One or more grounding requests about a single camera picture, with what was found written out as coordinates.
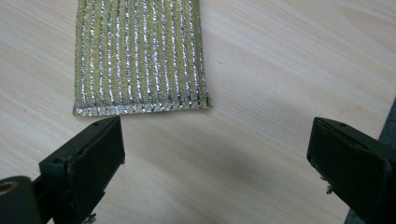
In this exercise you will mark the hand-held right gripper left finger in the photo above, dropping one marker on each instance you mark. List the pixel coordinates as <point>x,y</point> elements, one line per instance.
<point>84,168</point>

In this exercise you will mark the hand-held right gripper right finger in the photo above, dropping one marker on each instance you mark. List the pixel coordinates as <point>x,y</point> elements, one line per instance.
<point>351,168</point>

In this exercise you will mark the green silver striped scouring sponge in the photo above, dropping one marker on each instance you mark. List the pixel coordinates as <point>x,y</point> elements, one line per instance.
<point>137,56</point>

